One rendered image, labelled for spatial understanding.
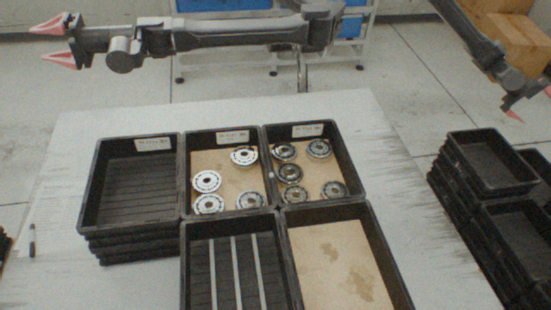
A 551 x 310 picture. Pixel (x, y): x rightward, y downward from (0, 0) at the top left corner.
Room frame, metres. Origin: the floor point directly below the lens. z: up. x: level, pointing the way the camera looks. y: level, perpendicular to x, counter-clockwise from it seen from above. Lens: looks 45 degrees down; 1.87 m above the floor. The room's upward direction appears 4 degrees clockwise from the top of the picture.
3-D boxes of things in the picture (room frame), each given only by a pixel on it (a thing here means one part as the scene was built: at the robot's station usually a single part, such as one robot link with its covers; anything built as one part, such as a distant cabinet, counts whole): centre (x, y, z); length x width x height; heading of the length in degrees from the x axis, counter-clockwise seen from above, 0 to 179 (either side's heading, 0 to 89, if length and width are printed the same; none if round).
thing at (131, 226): (0.77, 0.48, 0.92); 0.40 x 0.30 x 0.02; 13
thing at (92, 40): (0.71, 0.42, 1.45); 0.07 x 0.07 x 0.10; 15
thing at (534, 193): (1.42, -1.47, 0.26); 0.40 x 0.30 x 0.23; 14
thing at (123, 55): (0.70, 0.32, 1.45); 0.12 x 0.11 x 0.09; 105
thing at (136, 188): (0.77, 0.48, 0.87); 0.40 x 0.30 x 0.11; 13
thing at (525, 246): (0.94, -1.18, 0.31); 0.40 x 0.30 x 0.34; 14
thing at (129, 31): (0.72, 0.36, 1.45); 0.07 x 0.07 x 0.06; 15
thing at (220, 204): (0.71, 0.23, 0.86); 0.10 x 0.10 x 0.01
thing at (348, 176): (0.90, -0.11, 0.87); 0.40 x 0.30 x 0.11; 13
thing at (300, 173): (0.89, -0.04, 0.86); 0.10 x 0.10 x 0.01
